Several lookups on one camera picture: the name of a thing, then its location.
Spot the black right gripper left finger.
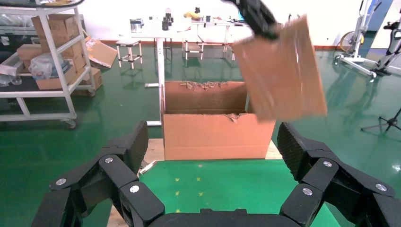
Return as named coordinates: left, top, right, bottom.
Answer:
left=31, top=120, right=166, bottom=227

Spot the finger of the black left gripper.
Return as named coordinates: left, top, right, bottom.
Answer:
left=250, top=18, right=280, bottom=41

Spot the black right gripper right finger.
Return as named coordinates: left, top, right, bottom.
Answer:
left=277, top=122, right=401, bottom=227

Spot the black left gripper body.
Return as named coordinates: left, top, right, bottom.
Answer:
left=222, top=0, right=277, bottom=26

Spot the small brown cardboard box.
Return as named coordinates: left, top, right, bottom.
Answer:
left=232, top=14, right=328, bottom=123

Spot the cardboard box on floor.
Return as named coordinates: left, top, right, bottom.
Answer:
left=71, top=67, right=105, bottom=97

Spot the large open cardboard carton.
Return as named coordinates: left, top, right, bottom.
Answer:
left=160, top=80, right=277, bottom=161

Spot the long low cardboard box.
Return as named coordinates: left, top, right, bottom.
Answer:
left=35, top=62, right=78, bottom=91

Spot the flattened cardboard sheet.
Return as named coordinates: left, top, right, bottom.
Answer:
left=84, top=37, right=119, bottom=70

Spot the small flat cardboard box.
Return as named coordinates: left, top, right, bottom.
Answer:
left=16, top=43, right=44, bottom=62

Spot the tall cardboard box on cart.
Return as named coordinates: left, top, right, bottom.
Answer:
left=30, top=14, right=85, bottom=58

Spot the silver metal clip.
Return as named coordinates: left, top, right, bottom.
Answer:
left=139, top=160, right=158, bottom=175

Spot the yellow object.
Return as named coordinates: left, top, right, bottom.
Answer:
left=183, top=7, right=202, bottom=20

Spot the yellow round fan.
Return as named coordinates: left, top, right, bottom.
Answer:
left=340, top=30, right=365, bottom=53

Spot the black tripod stand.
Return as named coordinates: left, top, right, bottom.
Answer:
left=360, top=107, right=401, bottom=133

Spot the black bottle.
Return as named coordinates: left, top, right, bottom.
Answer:
left=161, top=8, right=175, bottom=32

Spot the white machine stand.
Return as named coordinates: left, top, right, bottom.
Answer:
left=334, top=0, right=401, bottom=78

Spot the white wheeled shelf cart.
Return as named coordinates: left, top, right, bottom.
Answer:
left=0, top=0, right=96, bottom=130

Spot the green table cloth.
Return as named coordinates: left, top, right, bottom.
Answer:
left=138, top=159, right=342, bottom=227

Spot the white desk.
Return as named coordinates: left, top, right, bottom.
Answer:
left=119, top=23, right=196, bottom=127

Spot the silver metal pot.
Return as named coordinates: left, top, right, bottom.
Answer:
left=130, top=18, right=145, bottom=34

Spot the small white stool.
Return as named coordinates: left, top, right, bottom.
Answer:
left=115, top=39, right=143, bottom=70

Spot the clear plastic bag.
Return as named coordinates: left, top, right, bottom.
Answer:
left=28, top=52, right=71, bottom=81

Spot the crumpled clear plastic wrap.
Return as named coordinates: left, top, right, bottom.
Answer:
left=0, top=64, right=23, bottom=87

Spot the white frame work table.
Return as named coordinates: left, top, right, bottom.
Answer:
left=188, top=18, right=252, bottom=61

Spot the white frame stool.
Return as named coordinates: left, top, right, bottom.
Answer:
left=182, top=41, right=205, bottom=61

